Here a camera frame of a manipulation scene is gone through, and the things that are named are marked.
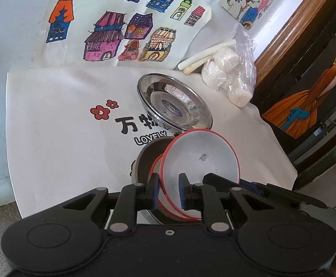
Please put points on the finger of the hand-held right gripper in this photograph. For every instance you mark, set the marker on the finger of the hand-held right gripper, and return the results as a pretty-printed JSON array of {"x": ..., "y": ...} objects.
[
  {"x": 219, "y": 180},
  {"x": 251, "y": 187}
]

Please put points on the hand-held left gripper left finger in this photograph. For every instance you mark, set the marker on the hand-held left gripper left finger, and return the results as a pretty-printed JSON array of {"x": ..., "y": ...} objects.
[{"x": 155, "y": 192}]

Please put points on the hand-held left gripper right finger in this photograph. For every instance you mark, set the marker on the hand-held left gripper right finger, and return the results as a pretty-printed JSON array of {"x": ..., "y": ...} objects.
[{"x": 182, "y": 192}]

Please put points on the white bowl with red rim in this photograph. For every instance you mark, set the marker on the white bowl with red rim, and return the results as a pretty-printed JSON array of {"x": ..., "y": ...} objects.
[
  {"x": 202, "y": 150},
  {"x": 157, "y": 168}
]

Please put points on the steel bowl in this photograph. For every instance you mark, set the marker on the steel bowl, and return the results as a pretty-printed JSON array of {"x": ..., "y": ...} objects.
[{"x": 147, "y": 155}]

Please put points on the plain steel plate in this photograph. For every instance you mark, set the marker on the plain steel plate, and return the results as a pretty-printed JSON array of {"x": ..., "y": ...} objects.
[{"x": 168, "y": 127}]

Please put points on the steel plate with round sticker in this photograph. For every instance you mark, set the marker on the steel plate with round sticker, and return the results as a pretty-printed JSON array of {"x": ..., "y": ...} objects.
[{"x": 173, "y": 104}]

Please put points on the painting with orange dress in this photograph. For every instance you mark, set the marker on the painting with orange dress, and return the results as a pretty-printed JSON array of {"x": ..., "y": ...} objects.
[{"x": 300, "y": 106}]

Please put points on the clear plastic bag of white lumps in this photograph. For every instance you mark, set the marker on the clear plastic bag of white lumps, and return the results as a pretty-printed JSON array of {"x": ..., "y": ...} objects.
[{"x": 222, "y": 72}]

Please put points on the white printed cloth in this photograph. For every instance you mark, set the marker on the white printed cloth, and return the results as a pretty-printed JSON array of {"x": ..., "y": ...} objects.
[{"x": 55, "y": 150}]

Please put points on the cream candle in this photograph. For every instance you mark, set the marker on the cream candle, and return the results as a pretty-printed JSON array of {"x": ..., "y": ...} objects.
[{"x": 189, "y": 69}]

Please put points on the teddy bear drawing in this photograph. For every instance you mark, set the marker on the teddy bear drawing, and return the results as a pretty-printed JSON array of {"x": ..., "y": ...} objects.
[{"x": 248, "y": 3}]

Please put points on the coloured houses drawing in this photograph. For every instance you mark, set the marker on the coloured houses drawing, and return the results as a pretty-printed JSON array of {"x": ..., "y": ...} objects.
[{"x": 113, "y": 11}]

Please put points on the wooden frame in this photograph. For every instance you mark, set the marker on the wooden frame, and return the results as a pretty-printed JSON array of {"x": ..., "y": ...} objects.
[{"x": 294, "y": 28}]

